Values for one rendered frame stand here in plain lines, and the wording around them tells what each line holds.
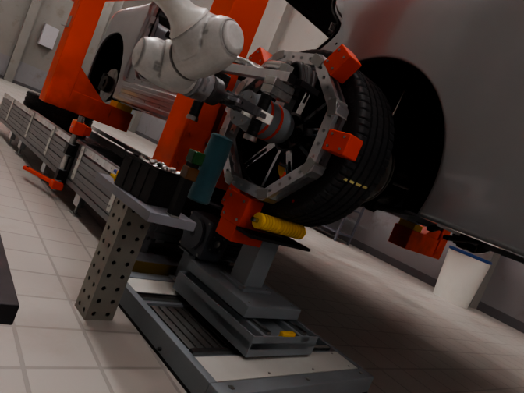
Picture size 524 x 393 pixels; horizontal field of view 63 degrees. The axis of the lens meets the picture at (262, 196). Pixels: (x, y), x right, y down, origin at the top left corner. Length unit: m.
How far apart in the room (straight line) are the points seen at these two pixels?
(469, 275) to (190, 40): 5.42
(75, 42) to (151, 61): 2.60
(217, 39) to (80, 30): 2.76
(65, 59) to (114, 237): 2.31
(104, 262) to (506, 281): 5.77
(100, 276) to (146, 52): 0.78
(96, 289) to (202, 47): 0.91
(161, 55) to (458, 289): 5.40
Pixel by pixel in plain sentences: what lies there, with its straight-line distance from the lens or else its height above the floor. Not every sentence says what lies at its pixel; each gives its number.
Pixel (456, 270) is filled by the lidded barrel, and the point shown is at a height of 0.40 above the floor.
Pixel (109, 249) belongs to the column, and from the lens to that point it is 1.50.
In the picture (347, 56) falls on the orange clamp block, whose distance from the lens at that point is 1.47.
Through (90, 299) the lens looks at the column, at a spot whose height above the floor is 0.07.
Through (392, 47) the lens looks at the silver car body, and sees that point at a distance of 1.97.
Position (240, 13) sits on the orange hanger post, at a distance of 1.93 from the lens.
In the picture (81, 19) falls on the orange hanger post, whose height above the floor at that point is 1.19.
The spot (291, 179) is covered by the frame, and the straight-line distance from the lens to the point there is 1.43.
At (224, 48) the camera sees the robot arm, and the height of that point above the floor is 0.89.
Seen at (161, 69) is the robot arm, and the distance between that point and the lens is 1.07.
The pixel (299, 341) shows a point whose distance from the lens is 1.67.
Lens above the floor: 0.69
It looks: 4 degrees down
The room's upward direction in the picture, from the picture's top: 22 degrees clockwise
